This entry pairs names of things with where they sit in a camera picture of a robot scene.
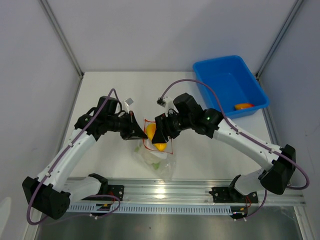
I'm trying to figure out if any aluminium frame post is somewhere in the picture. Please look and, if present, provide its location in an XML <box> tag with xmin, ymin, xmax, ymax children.
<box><xmin>38</xmin><ymin>0</ymin><xmax>84</xmax><ymax>79</ymax></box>
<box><xmin>254</xmin><ymin>0</ymin><xmax>306</xmax><ymax>81</ymax></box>

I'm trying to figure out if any white slotted cable duct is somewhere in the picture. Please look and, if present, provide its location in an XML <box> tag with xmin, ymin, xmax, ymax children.
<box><xmin>67</xmin><ymin>203</ymin><xmax>233</xmax><ymax>216</ymax></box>

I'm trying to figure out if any blue plastic bin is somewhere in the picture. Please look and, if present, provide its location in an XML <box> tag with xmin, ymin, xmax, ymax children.
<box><xmin>192</xmin><ymin>55</ymin><xmax>270</xmax><ymax>119</ymax></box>

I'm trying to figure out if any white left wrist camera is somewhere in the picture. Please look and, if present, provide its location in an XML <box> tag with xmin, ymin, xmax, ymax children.
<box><xmin>122</xmin><ymin>97</ymin><xmax>134</xmax><ymax>113</ymax></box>

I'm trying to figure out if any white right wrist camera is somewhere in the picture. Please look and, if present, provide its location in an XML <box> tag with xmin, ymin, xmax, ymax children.
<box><xmin>156</xmin><ymin>96</ymin><xmax>175</xmax><ymax>113</ymax></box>

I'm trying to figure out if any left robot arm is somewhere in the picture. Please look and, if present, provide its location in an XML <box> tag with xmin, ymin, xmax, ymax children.
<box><xmin>22</xmin><ymin>96</ymin><xmax>147</xmax><ymax>225</ymax></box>

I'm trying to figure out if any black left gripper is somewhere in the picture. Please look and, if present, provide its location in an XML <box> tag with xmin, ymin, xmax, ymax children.
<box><xmin>106</xmin><ymin>111</ymin><xmax>148</xmax><ymax>141</ymax></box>

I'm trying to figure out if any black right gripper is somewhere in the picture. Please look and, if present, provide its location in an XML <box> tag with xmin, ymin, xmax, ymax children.
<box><xmin>152</xmin><ymin>110</ymin><xmax>193</xmax><ymax>144</ymax></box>

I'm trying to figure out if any right aluminium frame post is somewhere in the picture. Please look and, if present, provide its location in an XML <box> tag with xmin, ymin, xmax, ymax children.
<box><xmin>254</xmin><ymin>0</ymin><xmax>306</xmax><ymax>81</ymax></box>

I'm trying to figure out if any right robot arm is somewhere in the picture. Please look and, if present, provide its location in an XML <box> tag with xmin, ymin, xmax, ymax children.
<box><xmin>151</xmin><ymin>93</ymin><xmax>296</xmax><ymax>202</ymax></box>

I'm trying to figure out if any yellow orange mango toy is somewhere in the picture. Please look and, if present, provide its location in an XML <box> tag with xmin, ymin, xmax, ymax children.
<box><xmin>145</xmin><ymin>123</ymin><xmax>167</xmax><ymax>152</ymax></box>

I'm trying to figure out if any orange red mango toy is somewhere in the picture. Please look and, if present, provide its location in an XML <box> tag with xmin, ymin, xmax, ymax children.
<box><xmin>234</xmin><ymin>102</ymin><xmax>255</xmax><ymax>111</ymax></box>

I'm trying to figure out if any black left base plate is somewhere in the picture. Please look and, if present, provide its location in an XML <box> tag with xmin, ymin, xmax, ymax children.
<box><xmin>106</xmin><ymin>185</ymin><xmax>125</xmax><ymax>201</ymax></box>

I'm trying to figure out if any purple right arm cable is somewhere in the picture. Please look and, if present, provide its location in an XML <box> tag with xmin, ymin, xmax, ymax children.
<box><xmin>159</xmin><ymin>79</ymin><xmax>310</xmax><ymax>222</ymax></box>

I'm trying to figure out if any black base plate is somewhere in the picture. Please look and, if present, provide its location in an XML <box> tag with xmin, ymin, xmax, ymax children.
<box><xmin>208</xmin><ymin>186</ymin><xmax>259</xmax><ymax>204</ymax></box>
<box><xmin>106</xmin><ymin>185</ymin><xmax>125</xmax><ymax>201</ymax></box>

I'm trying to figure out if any left aluminium frame post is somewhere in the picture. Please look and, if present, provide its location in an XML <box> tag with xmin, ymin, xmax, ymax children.
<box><xmin>38</xmin><ymin>0</ymin><xmax>84</xmax><ymax>79</ymax></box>

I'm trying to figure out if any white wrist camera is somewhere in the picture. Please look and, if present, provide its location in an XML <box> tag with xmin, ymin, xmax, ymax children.
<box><xmin>156</xmin><ymin>96</ymin><xmax>175</xmax><ymax>113</ymax></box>
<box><xmin>122</xmin><ymin>97</ymin><xmax>134</xmax><ymax>113</ymax></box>

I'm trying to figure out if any white green cauliflower toy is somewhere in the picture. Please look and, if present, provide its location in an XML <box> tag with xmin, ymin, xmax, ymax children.
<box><xmin>133</xmin><ymin>141</ymin><xmax>168</xmax><ymax>171</ymax></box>

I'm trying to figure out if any aluminium mounting rail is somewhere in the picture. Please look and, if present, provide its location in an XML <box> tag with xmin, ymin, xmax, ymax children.
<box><xmin>33</xmin><ymin>177</ymin><xmax>306</xmax><ymax>206</ymax></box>

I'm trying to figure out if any clear zip top bag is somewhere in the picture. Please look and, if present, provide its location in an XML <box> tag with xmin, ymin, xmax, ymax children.
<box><xmin>133</xmin><ymin>119</ymin><xmax>177</xmax><ymax>180</ymax></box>

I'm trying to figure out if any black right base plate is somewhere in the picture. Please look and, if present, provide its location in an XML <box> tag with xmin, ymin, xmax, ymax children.
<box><xmin>208</xmin><ymin>186</ymin><xmax>259</xmax><ymax>204</ymax></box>

